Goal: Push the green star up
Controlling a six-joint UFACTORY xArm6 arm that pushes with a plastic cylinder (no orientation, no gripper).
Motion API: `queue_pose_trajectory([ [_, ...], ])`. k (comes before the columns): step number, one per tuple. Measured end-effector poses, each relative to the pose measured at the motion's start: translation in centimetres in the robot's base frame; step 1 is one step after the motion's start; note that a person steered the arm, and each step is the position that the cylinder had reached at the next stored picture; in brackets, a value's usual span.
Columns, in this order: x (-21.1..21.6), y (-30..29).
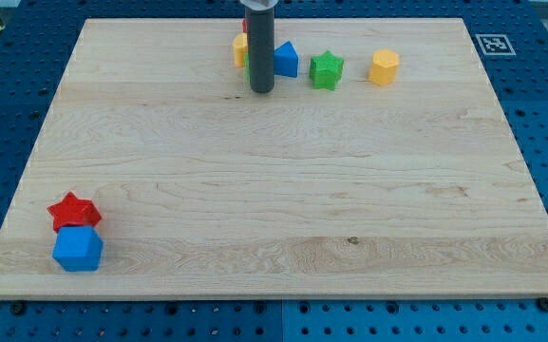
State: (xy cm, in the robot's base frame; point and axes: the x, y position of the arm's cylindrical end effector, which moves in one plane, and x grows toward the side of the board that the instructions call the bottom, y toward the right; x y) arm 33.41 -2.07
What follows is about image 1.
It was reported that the green star block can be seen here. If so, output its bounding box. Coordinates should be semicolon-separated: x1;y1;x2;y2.
310;50;345;91

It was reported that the blue cube block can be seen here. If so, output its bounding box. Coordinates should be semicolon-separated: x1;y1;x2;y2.
52;226;104;272

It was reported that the white fiducial marker tag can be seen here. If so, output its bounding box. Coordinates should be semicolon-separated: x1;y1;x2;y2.
476;33;516;56

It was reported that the yellow block behind pusher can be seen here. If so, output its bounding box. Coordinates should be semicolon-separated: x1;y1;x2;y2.
232;32;248;67

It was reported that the light wooden board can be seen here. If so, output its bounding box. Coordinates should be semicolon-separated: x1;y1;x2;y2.
0;18;548;301

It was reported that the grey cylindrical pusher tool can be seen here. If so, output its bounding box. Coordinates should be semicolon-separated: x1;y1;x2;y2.
245;7;274;94

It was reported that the red star block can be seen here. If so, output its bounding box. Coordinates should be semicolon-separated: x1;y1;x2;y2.
47;192;102;233

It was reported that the blue triangle block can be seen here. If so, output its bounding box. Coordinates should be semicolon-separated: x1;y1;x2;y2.
274;41;299;78

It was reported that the yellow hexagon block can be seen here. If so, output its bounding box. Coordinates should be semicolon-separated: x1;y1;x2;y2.
368;49;400;86

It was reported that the green block behind pusher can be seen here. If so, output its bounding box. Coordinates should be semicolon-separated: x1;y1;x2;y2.
244;53;251;83

